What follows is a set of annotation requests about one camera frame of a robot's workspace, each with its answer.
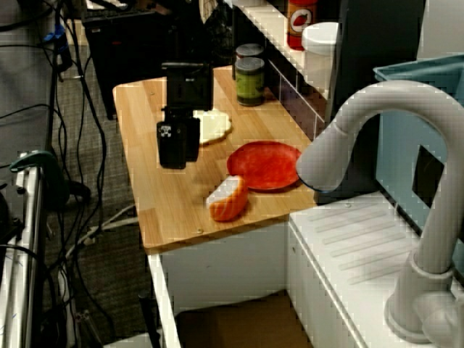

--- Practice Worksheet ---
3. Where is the red tomato label container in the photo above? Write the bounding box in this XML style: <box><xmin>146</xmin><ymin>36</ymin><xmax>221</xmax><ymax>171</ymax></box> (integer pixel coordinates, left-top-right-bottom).
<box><xmin>288</xmin><ymin>0</ymin><xmax>319</xmax><ymax>51</ymax></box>

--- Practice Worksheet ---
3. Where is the black cable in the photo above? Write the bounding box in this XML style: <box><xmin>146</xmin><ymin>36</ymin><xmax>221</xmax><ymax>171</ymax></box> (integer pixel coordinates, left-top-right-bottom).
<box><xmin>65</xmin><ymin>17</ymin><xmax>117</xmax><ymax>334</ymax></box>
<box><xmin>0</xmin><ymin>7</ymin><xmax>55</xmax><ymax>33</ymax></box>
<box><xmin>0</xmin><ymin>104</ymin><xmax>73</xmax><ymax>189</ymax></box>

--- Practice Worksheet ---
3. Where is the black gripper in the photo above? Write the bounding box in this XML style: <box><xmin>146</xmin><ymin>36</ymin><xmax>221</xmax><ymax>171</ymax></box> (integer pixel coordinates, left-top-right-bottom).
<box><xmin>156</xmin><ymin>62</ymin><xmax>215</xmax><ymax>170</ymax></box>

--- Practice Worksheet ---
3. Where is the blue cable connector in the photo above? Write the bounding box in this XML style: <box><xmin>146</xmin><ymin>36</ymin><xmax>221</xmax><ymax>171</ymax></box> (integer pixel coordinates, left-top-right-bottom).
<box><xmin>42</xmin><ymin>24</ymin><xmax>70</xmax><ymax>50</ymax></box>

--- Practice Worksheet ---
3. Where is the white sink with drainboard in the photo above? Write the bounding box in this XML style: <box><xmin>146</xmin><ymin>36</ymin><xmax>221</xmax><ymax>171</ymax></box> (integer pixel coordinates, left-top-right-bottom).
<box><xmin>146</xmin><ymin>191</ymin><xmax>464</xmax><ymax>348</ymax></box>

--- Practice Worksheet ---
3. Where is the aluminium frame rail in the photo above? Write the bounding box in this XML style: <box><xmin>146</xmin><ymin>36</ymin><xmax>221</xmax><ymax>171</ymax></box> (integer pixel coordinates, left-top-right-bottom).
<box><xmin>0</xmin><ymin>154</ymin><xmax>48</xmax><ymax>348</ymax></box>

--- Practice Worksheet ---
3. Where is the cream scalloped plate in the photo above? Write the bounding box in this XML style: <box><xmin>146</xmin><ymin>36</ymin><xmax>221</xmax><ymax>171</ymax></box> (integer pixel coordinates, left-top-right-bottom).
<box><xmin>194</xmin><ymin>108</ymin><xmax>233</xmax><ymax>146</ymax></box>

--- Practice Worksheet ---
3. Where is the teal plastic bin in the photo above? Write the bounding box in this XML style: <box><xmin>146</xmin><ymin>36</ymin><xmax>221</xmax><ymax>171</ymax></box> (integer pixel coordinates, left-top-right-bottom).
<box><xmin>373</xmin><ymin>53</ymin><xmax>464</xmax><ymax>251</ymax></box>

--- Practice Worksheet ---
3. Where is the green peas can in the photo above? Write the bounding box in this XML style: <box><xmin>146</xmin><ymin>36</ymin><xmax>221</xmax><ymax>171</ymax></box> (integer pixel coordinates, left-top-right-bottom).
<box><xmin>235</xmin><ymin>57</ymin><xmax>266</xmax><ymax>107</ymax></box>

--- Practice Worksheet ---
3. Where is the black hutch wide panel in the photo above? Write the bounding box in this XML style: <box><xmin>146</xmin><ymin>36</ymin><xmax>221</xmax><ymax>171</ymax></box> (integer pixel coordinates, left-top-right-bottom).
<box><xmin>324</xmin><ymin>0</ymin><xmax>427</xmax><ymax>204</ymax></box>

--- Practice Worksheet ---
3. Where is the red round plate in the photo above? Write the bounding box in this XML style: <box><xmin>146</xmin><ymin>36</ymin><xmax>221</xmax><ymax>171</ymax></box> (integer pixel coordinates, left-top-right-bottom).
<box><xmin>226</xmin><ymin>140</ymin><xmax>302</xmax><ymax>192</ymax></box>

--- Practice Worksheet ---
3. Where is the white tiled shelf ledge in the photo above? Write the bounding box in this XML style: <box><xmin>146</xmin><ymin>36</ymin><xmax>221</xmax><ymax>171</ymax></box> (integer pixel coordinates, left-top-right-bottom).
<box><xmin>231</xmin><ymin>0</ymin><xmax>341</xmax><ymax>101</ymax></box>

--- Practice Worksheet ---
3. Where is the white cable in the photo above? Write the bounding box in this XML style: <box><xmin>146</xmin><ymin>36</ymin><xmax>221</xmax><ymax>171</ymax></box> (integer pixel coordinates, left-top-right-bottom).
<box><xmin>65</xmin><ymin>202</ymin><xmax>141</xmax><ymax>260</ymax></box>

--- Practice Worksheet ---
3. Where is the black wire mesh panel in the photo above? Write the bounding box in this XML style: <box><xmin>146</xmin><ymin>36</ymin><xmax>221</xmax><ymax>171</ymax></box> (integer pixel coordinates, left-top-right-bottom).
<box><xmin>201</xmin><ymin>0</ymin><xmax>235</xmax><ymax>68</ymax></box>

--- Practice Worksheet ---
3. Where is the white lidded tub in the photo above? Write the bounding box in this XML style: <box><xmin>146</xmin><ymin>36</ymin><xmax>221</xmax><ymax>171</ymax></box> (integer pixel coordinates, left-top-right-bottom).
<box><xmin>302</xmin><ymin>22</ymin><xmax>340</xmax><ymax>91</ymax></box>

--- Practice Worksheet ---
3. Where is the orange beans can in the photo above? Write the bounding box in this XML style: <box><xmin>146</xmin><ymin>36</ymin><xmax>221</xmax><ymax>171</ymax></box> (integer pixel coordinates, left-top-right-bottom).
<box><xmin>232</xmin><ymin>43</ymin><xmax>265</xmax><ymax>80</ymax></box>

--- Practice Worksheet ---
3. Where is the grey curved faucet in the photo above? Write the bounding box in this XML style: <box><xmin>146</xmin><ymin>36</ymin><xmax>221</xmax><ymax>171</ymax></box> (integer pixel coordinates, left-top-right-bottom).
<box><xmin>296</xmin><ymin>80</ymin><xmax>464</xmax><ymax>345</ymax></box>

